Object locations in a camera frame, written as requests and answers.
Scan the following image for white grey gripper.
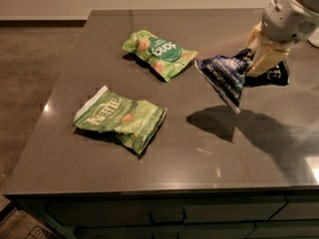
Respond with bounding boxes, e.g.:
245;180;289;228
245;0;319;78

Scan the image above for black wire basket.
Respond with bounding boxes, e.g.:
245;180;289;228
24;226;61;239

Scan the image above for green Jong snack bag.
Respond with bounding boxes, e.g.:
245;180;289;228
123;30;197;82

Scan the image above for blue Kettle chip bag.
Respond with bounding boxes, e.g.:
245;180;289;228
194;49;289;114

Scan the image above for green Kettle chip bag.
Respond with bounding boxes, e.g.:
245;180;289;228
73;86;166;155

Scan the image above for dark cabinet drawer fronts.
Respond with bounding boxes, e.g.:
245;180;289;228
18;195;319;239

